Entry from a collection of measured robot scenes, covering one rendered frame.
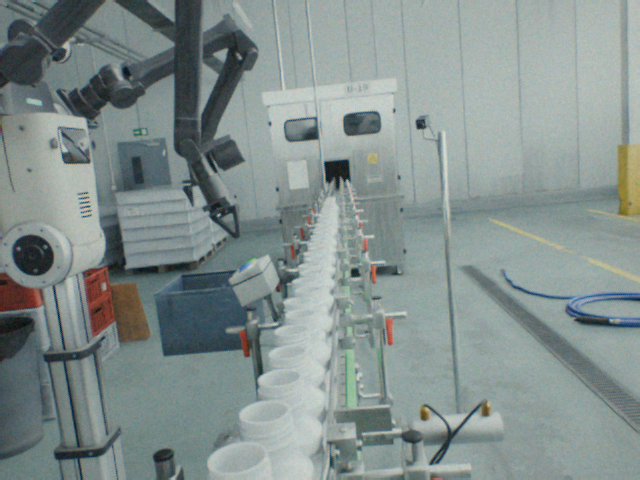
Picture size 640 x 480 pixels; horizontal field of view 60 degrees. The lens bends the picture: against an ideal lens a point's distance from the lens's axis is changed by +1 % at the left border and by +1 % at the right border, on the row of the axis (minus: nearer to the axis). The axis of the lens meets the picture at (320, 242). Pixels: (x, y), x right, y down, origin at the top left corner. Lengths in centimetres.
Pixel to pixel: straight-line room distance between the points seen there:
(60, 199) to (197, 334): 76
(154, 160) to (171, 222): 429
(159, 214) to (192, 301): 609
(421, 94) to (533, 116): 227
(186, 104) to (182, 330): 93
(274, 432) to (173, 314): 156
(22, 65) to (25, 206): 34
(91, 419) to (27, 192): 57
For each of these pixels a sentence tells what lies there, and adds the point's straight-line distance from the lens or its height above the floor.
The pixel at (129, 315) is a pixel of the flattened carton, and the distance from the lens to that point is 487.
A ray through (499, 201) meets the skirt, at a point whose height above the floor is 14.
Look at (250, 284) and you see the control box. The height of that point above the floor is 108.
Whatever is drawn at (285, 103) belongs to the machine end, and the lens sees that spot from 605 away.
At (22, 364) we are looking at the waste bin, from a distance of 329.
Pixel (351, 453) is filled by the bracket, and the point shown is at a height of 110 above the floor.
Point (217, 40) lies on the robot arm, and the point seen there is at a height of 169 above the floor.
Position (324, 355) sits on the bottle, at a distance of 64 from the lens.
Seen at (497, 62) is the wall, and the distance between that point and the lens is 1207.
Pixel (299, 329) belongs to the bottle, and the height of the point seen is 116.
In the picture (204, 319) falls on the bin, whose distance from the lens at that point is 192.
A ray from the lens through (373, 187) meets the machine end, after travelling 603.
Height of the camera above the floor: 134
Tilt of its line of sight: 8 degrees down
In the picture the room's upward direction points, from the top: 6 degrees counter-clockwise
